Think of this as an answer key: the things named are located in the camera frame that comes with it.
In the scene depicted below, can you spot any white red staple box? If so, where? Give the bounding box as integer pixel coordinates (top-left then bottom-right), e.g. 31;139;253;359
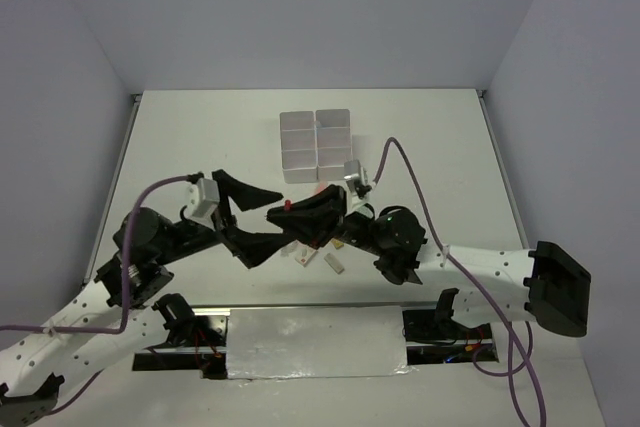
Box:
295;246;317;267

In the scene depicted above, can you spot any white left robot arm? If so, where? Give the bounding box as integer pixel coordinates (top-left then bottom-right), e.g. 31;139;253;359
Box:
1;170;290;426

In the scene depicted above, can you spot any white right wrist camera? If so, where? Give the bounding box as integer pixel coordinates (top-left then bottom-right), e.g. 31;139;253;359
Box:
344;159;372;210

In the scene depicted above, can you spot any silver foil cover plate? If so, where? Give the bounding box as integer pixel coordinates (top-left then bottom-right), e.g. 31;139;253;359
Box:
226;306;409;380

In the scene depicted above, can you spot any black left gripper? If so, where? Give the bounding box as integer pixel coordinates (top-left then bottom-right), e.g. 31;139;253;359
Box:
155;169;295;267

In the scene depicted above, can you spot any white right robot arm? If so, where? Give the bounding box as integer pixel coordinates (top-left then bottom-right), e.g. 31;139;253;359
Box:
266;185;591;338

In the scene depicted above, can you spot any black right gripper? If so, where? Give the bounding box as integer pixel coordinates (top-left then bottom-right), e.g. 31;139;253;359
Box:
266;183;386;256

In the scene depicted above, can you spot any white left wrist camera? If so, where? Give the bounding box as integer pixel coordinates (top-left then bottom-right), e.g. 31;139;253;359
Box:
181;178;220;230

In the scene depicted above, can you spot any pink yellow highlighter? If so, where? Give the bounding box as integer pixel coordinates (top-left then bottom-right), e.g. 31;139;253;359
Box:
314;182;327;194

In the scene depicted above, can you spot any white right divided container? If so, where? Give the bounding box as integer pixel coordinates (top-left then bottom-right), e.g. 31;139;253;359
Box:
315;109;353;181

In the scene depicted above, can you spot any white divided container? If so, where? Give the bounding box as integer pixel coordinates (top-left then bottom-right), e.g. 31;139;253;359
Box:
279;111;318;184
315;109;353;181

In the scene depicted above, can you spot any white left divided container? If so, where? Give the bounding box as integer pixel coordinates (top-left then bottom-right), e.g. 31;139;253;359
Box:
279;111;318;184

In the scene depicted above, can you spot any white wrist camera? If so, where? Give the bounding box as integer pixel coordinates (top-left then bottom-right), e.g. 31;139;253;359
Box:
181;178;220;230
344;159;372;210

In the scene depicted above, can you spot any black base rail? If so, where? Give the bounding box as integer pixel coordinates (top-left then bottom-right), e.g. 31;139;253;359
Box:
132;305;498;381

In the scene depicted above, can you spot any white eraser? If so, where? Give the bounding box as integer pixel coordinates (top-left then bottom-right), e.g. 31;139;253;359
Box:
324;253;345;275

